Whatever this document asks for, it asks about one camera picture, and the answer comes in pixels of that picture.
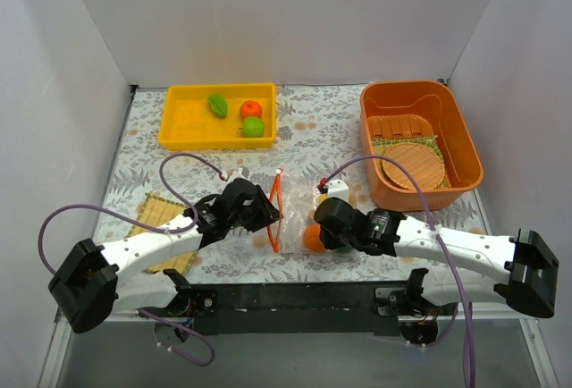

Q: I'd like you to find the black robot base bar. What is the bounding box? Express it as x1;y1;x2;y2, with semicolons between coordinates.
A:
138;281;457;338

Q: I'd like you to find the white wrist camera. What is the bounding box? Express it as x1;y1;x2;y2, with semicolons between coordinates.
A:
326;180;349;202
226;166;249;182

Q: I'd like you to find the round woven bamboo basket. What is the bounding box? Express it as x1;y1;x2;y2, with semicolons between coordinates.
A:
381;142;445;190

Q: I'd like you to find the orange fake tangerine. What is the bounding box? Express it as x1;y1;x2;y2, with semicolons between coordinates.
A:
303;224;325;253
240;99;263;119

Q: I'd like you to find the light green fake apple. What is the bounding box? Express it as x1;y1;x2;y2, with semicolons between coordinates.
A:
241;116;265;138

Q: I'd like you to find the yellow plastic tray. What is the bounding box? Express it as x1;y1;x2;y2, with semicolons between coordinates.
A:
157;82;277;150

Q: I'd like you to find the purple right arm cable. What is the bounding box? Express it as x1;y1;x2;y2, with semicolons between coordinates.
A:
317;155;476;388

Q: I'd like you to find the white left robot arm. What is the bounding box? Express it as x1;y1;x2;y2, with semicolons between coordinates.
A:
48;178;282;333

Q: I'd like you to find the orange plastic tub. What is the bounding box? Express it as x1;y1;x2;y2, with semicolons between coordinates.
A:
359;80;484;210

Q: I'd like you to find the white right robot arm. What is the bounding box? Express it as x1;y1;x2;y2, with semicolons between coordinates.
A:
314;198;559;318

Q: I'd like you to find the square bamboo mat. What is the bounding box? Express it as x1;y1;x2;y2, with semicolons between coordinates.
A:
137;192;198;275

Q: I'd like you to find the green fake pepper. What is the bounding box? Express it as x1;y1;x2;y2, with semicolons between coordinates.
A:
206;94;228;118

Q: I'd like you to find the green bamboo mat in tub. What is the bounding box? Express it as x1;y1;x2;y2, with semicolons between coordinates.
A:
372;135;450;190

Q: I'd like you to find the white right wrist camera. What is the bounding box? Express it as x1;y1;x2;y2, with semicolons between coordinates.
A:
326;180;349;202

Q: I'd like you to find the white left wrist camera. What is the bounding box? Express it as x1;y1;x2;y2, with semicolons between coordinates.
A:
226;166;249;182

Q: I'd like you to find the dark green fake avocado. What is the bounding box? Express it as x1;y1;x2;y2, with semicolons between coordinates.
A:
336;246;354;254

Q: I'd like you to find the clear zip top bag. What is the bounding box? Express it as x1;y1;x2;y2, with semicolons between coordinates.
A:
267;168;357;254

